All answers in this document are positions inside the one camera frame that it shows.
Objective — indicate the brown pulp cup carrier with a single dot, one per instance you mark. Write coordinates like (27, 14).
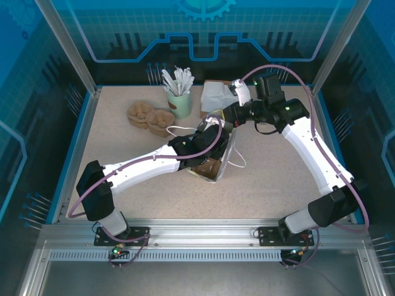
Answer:
(210, 169)

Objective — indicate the green and white paper bag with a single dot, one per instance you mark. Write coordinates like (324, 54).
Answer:
(228, 154)

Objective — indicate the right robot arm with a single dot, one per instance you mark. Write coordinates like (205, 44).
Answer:
(314, 154)

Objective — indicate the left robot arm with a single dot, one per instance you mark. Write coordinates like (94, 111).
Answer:
(145, 166)

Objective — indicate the pale green mug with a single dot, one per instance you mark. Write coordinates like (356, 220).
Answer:
(182, 106)

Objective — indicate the stack of pulp cup carriers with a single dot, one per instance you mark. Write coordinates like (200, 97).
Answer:
(148, 120)

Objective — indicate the white wrapped straw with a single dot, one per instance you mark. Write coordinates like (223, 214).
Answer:
(186, 78)
(169, 81)
(170, 89)
(190, 84)
(178, 78)

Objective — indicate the small LED circuit board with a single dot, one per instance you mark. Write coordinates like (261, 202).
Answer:
(116, 251)
(294, 253)

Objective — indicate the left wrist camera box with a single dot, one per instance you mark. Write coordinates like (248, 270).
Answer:
(213, 120)

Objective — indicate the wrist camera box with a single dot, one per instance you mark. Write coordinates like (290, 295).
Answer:
(242, 92)
(213, 120)

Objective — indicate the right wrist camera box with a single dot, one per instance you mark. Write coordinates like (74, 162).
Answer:
(242, 92)

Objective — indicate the aluminium frame post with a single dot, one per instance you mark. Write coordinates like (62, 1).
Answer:
(75, 52)
(334, 52)

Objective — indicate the aluminium table side rail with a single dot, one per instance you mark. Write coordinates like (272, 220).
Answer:
(78, 154)

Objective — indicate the aluminium outer frame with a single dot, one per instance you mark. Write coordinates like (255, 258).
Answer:
(34, 271)

